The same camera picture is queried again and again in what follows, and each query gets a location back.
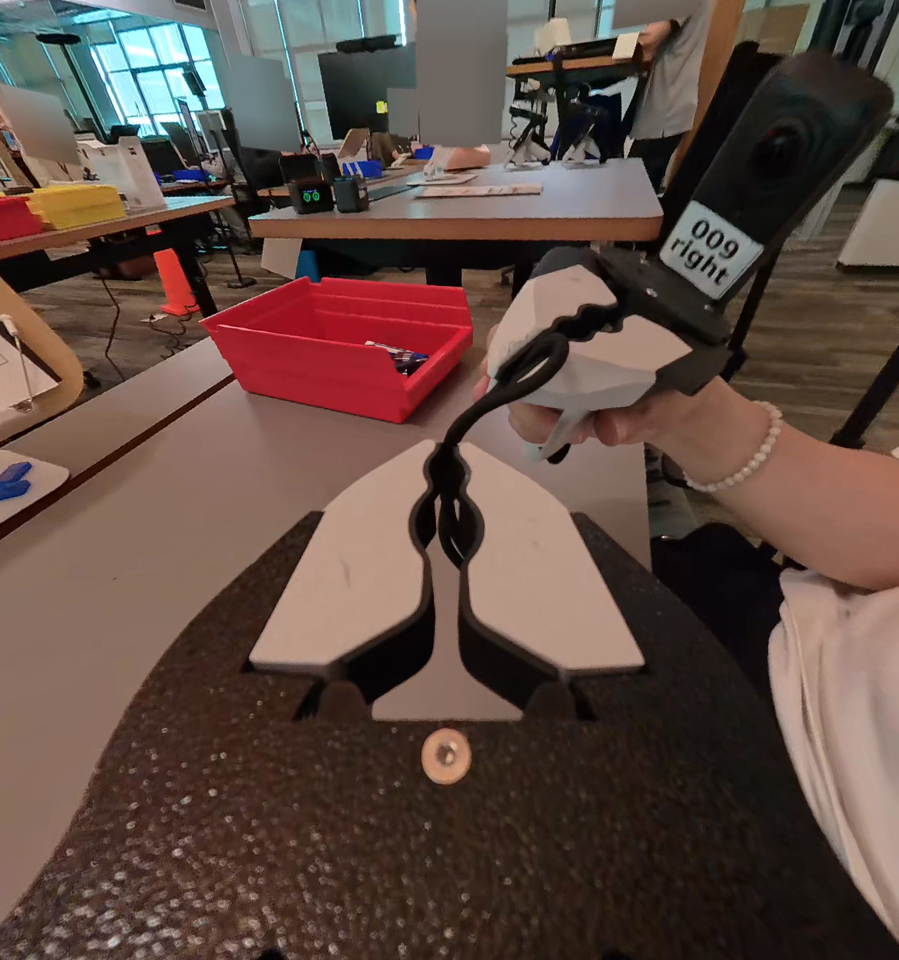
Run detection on red plastic bin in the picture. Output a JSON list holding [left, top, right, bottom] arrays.
[[202, 278, 476, 426], [0, 195, 43, 246]]

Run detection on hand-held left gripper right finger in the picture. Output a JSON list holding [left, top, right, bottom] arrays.
[[457, 443, 649, 714]]

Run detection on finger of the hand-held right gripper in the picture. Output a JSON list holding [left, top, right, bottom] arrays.
[[517, 315, 694, 459], [487, 264, 623, 384]]

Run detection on person's right hand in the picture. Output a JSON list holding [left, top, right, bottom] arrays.
[[567, 375, 784, 489]]

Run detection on person's white shirt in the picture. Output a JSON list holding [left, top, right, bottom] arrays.
[[768, 435, 899, 960]]

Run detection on person's right forearm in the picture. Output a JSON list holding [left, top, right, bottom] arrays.
[[712, 405, 899, 594]]

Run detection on black monitor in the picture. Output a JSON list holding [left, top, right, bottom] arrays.
[[318, 45, 421, 144]]

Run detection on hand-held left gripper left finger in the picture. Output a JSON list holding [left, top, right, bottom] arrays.
[[249, 440, 439, 706]]

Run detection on white pearl bracelet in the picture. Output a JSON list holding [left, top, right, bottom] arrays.
[[682, 401, 785, 496]]

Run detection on black elastic loop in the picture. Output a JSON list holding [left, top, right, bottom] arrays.
[[408, 327, 574, 568]]

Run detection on orange traffic cone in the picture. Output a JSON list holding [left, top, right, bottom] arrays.
[[153, 248, 203, 319]]

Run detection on white paper strip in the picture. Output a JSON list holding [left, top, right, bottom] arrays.
[[417, 183, 544, 201]]

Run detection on stack of yellow bins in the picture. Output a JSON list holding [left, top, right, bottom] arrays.
[[27, 183, 128, 231]]

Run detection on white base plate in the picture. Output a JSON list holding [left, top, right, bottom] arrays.
[[0, 447, 70, 544]]

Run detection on small black display device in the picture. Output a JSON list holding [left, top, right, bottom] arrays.
[[288, 177, 335, 216]]

